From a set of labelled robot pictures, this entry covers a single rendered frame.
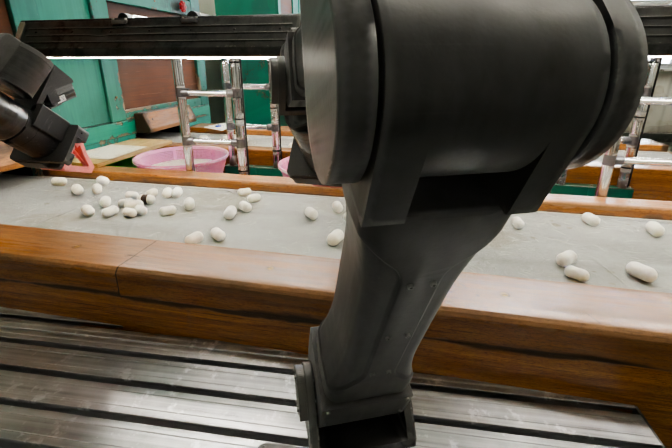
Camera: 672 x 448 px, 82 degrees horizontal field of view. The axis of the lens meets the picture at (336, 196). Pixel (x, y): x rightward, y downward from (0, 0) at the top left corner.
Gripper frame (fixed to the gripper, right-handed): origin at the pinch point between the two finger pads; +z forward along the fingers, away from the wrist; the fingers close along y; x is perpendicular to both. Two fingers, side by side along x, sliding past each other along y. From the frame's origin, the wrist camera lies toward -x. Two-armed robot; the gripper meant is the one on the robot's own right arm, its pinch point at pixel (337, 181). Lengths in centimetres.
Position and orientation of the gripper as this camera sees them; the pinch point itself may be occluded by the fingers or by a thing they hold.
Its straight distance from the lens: 59.4
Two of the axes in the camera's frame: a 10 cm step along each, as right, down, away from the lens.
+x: -1.4, 9.3, -3.4
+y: -9.8, -0.7, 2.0
